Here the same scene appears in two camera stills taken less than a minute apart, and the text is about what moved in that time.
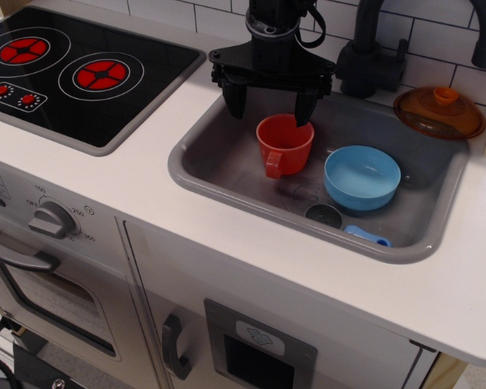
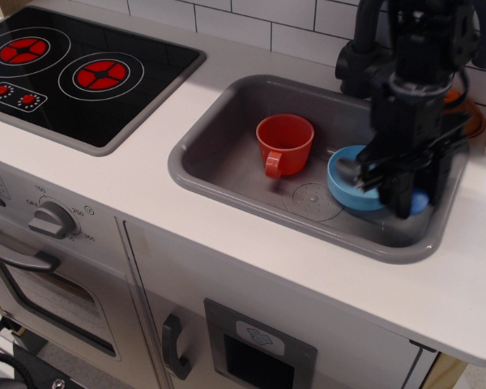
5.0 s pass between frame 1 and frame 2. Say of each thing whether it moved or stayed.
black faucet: stayed
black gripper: moved
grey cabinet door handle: stayed
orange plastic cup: stayed
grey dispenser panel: stayed
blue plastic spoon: moved
